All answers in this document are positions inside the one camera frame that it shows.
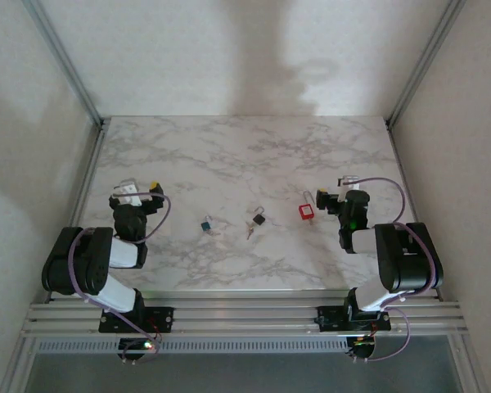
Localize red safety padlock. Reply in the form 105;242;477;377
297;190;316;221

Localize black controller board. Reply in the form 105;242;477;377
118;337;161;362
347;335;378;360

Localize aluminium side rail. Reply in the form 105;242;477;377
44;120;110;304

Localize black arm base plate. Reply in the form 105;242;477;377
99;306;176;333
317;305;392;332

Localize aluminium frame leg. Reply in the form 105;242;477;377
448;333;488;393
0;337;38;393

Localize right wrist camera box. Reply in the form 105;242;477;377
337;174;360;202

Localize aluminium frame post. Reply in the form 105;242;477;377
384;0;467;128
22;0;106;128

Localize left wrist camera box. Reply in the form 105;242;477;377
113;178;143;206

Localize aluminium mounting rail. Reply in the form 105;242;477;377
20;286;471;340

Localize grey slotted cable duct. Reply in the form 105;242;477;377
36;337;349;355

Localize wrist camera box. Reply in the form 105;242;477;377
113;178;143;206
337;174;360;202

